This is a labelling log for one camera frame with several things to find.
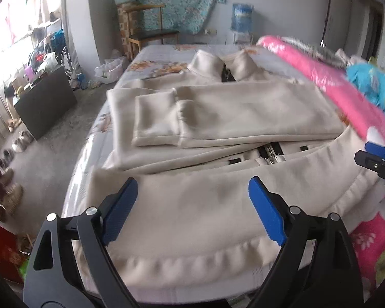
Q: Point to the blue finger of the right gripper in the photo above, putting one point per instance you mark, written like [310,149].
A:
[374,162]
[375,149]

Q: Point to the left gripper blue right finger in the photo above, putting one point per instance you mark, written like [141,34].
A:
[271,209]

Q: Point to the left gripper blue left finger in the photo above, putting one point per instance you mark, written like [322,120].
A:
[115,209]

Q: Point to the cream zip-up jacket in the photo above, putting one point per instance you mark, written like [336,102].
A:
[193,140]

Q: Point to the cyan cloth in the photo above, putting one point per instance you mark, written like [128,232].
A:
[370,81]

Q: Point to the pink floral blanket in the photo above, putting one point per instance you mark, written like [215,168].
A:
[369,121]

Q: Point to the beige sneaker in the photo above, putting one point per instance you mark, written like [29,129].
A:
[12,198]

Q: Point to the grey patterned pillow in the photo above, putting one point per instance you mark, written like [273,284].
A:
[318,53]

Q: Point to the red gift bag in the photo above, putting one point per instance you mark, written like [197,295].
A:
[11,259]

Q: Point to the white shoes pair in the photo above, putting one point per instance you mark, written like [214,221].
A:
[23,140]

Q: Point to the dark low cabinet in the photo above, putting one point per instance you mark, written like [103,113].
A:
[45,103]

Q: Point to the white plastic bag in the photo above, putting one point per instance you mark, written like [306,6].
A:
[111,71]

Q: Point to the blue water bottle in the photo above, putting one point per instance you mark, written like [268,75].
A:
[242,18]

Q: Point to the wooden chair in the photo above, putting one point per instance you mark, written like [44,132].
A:
[140,24]

